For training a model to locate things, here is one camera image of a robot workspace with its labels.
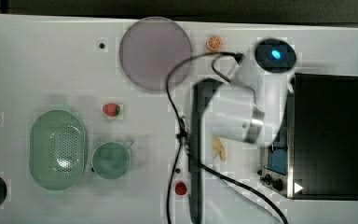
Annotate peeled banana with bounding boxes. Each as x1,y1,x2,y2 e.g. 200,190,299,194
213,136,227,161

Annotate black toaster oven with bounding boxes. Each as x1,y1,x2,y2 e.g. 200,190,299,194
258,74,358,201

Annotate large red strawberry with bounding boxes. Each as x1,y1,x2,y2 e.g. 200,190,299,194
103,103,120,118

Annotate small red strawberry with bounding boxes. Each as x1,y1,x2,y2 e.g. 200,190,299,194
174,181,187,196

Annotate green cup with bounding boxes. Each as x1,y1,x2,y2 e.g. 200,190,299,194
91,139,134,180

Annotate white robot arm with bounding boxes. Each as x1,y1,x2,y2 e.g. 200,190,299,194
186,38,297,224

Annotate green oval strainer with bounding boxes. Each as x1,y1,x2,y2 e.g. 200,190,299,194
29,110,88,190

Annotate grey round plate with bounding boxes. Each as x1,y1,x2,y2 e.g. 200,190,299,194
119,17,192,92

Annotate orange slice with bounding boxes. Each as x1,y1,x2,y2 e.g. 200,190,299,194
206,35,222,51

